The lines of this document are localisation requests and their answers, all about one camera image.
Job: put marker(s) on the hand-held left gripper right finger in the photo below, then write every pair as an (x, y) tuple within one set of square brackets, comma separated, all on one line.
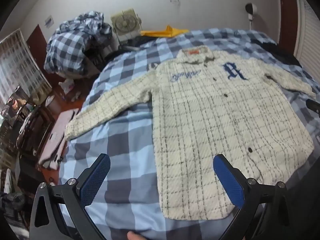
[(228, 180)]

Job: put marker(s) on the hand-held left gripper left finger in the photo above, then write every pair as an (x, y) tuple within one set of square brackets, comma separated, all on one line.
[(96, 177)]

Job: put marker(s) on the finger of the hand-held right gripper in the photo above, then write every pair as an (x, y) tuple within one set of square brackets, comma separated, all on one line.
[(312, 105)]

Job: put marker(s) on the cream plaid knit shirt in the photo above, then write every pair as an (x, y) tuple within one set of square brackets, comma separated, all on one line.
[(200, 117)]

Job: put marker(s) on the blue grey checkered bed cover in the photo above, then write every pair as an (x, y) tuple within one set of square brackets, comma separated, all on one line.
[(120, 135)]

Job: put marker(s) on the pink cloth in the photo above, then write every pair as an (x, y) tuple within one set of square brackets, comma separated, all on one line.
[(57, 135)]

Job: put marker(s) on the black clothing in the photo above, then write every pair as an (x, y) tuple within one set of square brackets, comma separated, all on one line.
[(282, 52)]

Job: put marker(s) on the person's bare leg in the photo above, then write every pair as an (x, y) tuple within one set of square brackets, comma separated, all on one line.
[(135, 236)]

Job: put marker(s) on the dark wooden desk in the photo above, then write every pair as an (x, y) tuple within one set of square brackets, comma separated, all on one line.
[(35, 135)]

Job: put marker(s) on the white slatted wardrobe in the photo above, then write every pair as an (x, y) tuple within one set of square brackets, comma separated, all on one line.
[(310, 30)]

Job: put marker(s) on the white plastic bag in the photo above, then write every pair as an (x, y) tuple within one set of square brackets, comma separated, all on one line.
[(67, 85)]

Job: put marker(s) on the red-brown door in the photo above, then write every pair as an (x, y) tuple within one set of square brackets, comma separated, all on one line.
[(287, 10), (36, 37)]

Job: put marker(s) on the pile of checkered bedding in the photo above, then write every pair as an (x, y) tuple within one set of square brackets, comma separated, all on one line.
[(67, 47)]

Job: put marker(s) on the patterned curtain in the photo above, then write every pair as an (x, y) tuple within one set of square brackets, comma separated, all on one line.
[(17, 62)]

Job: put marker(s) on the beige box fan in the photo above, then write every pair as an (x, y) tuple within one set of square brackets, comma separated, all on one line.
[(125, 23)]

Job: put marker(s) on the yellow cloth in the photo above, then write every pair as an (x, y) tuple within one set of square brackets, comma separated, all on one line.
[(170, 32)]

